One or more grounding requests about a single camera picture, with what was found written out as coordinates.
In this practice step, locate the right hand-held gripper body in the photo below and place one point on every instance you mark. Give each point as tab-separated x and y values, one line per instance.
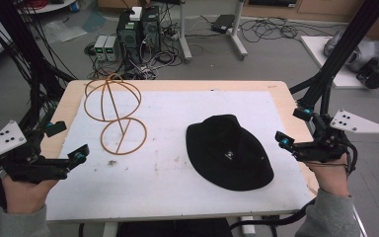
322	146

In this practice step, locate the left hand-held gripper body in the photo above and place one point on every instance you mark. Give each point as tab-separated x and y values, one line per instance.
29	166

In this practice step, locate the black bucket hat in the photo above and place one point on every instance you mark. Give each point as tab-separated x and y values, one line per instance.
227	154

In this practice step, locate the person's left hand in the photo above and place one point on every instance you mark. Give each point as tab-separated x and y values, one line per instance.
24	194

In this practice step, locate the person's right hand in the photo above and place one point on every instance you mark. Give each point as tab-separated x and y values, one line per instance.
330	176

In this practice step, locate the white floor platform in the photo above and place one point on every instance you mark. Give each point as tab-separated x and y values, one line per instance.
319	59

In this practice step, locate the black device on platform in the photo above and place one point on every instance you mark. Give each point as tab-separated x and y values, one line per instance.
373	75

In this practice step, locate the grey rounded device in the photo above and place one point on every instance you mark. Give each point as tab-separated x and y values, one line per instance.
365	52

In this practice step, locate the white foam mat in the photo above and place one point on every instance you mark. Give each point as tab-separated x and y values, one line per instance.
164	131

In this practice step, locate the grey power supply unit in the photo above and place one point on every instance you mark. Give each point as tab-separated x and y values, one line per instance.
112	47
100	47

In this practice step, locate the clear plastic sheet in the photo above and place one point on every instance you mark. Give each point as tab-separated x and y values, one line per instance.
64	31

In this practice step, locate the grey metal stand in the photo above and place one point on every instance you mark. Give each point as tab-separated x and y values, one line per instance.
235	36

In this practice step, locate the black computer tower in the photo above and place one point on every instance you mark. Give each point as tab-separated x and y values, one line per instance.
129	39
150	29

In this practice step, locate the flat black box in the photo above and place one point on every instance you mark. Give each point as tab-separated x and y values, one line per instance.
223	23

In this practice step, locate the round white table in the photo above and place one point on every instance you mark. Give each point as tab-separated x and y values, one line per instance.
51	6

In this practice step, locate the white box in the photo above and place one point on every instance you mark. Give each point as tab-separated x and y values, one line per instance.
136	13

